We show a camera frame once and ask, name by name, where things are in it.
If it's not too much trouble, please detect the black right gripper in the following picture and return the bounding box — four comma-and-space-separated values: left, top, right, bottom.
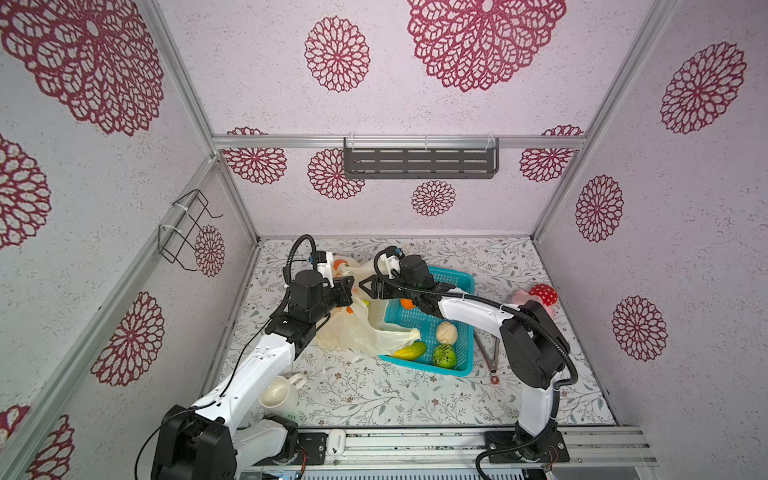
359, 274, 420, 303

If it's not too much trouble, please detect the yellow orange-print plastic bag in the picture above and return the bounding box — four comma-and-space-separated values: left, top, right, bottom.
315, 256, 421, 356

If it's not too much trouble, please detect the yellow green mango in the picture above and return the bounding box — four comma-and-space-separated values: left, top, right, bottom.
392, 341, 427, 361

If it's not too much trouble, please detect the green guava fruit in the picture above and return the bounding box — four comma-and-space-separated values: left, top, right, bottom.
432, 344, 458, 369

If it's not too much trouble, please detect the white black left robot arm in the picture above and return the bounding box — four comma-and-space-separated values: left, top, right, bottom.
147, 234, 354, 479

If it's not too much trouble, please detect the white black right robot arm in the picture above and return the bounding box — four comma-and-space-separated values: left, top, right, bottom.
360, 246, 579, 469

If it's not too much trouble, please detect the teal plastic basket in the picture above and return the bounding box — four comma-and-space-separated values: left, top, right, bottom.
381, 300, 474, 377

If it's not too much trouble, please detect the white ceramic mug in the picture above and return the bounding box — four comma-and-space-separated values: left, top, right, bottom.
258, 373, 307, 416

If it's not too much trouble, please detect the metal tongs red tip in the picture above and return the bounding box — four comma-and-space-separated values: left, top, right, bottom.
474, 336, 500, 385

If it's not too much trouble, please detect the pink plush mushroom toy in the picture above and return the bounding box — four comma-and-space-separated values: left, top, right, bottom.
506, 284, 559, 318

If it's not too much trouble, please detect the grey wall shelf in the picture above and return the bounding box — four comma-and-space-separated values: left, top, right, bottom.
342, 137, 500, 180

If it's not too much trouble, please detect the black wire wall rack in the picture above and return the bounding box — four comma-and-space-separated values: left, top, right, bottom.
156, 189, 226, 277

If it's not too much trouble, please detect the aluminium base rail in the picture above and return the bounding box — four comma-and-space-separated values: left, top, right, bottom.
239, 425, 660, 472

